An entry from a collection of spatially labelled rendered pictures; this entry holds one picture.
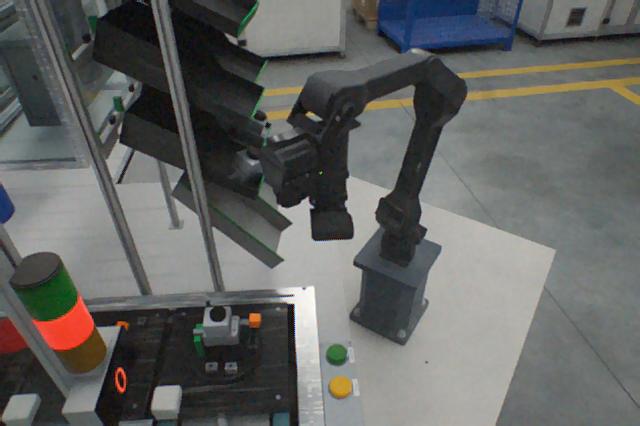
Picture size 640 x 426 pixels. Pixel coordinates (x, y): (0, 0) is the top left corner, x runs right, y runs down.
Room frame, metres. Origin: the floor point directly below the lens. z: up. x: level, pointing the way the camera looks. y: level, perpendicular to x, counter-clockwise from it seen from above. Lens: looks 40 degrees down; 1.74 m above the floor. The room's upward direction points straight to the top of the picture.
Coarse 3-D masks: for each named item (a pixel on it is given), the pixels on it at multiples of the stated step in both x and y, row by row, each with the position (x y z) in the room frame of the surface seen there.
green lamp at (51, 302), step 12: (60, 276) 0.31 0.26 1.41; (36, 288) 0.29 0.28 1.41; (48, 288) 0.30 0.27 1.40; (60, 288) 0.30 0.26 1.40; (72, 288) 0.32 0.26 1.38; (24, 300) 0.29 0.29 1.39; (36, 300) 0.29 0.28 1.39; (48, 300) 0.29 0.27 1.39; (60, 300) 0.30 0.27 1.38; (72, 300) 0.31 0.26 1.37; (36, 312) 0.29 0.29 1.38; (48, 312) 0.29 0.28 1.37; (60, 312) 0.29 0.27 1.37
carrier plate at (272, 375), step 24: (192, 312) 0.61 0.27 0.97; (240, 312) 0.61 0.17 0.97; (264, 312) 0.61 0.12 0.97; (192, 336) 0.55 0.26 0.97; (264, 336) 0.55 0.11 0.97; (288, 336) 0.55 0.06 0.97; (168, 360) 0.49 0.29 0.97; (264, 360) 0.49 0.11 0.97; (288, 360) 0.49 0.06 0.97; (168, 384) 0.44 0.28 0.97; (192, 384) 0.44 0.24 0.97; (240, 384) 0.44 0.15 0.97; (264, 384) 0.44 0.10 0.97; (288, 384) 0.44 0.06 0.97; (192, 408) 0.40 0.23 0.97; (216, 408) 0.40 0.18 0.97; (240, 408) 0.40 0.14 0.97; (264, 408) 0.40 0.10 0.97; (288, 408) 0.40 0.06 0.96
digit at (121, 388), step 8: (120, 360) 0.33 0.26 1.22; (120, 368) 0.32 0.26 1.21; (112, 376) 0.30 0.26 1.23; (120, 376) 0.32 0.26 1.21; (128, 376) 0.33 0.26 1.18; (112, 384) 0.30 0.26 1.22; (120, 384) 0.31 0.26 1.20; (128, 384) 0.32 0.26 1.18; (112, 392) 0.29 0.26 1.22; (120, 392) 0.30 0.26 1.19; (120, 400) 0.30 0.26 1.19
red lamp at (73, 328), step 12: (72, 312) 0.30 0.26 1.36; (84, 312) 0.32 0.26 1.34; (36, 324) 0.29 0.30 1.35; (48, 324) 0.29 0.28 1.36; (60, 324) 0.29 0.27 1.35; (72, 324) 0.30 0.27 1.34; (84, 324) 0.31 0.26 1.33; (48, 336) 0.29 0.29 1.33; (60, 336) 0.29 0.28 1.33; (72, 336) 0.29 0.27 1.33; (84, 336) 0.30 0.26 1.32; (60, 348) 0.29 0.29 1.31
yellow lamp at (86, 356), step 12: (96, 336) 0.31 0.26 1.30; (72, 348) 0.29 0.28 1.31; (84, 348) 0.30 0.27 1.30; (96, 348) 0.31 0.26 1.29; (60, 360) 0.29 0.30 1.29; (72, 360) 0.29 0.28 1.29; (84, 360) 0.29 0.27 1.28; (96, 360) 0.30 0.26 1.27; (72, 372) 0.29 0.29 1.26; (84, 372) 0.29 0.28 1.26
